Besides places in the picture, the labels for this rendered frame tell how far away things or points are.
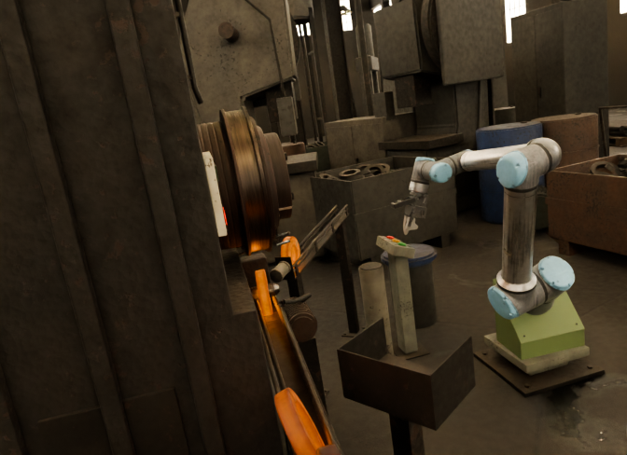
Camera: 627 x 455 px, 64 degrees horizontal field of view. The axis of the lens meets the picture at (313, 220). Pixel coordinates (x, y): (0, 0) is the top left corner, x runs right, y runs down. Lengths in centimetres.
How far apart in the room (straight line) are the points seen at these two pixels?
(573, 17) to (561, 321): 432
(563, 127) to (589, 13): 174
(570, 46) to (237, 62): 362
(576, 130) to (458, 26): 141
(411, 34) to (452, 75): 57
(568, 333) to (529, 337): 18
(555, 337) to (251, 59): 304
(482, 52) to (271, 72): 210
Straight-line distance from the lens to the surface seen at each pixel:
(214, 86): 432
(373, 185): 383
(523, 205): 189
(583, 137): 513
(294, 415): 99
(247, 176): 139
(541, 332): 243
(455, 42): 497
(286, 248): 212
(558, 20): 623
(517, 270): 207
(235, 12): 434
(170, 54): 113
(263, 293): 162
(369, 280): 244
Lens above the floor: 132
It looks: 13 degrees down
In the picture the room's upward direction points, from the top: 9 degrees counter-clockwise
